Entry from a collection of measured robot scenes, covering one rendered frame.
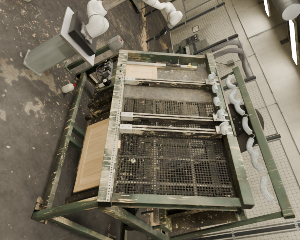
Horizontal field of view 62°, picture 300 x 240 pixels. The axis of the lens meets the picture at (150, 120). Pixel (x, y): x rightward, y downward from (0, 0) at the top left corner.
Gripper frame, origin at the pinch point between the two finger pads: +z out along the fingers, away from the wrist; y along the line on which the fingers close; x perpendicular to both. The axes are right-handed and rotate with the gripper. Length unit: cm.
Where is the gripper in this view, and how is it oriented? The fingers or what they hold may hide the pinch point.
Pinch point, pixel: (158, 37)
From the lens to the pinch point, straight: 330.7
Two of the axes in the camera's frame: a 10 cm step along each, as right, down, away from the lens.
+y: -0.8, -8.2, 5.7
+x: -7.9, -3.0, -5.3
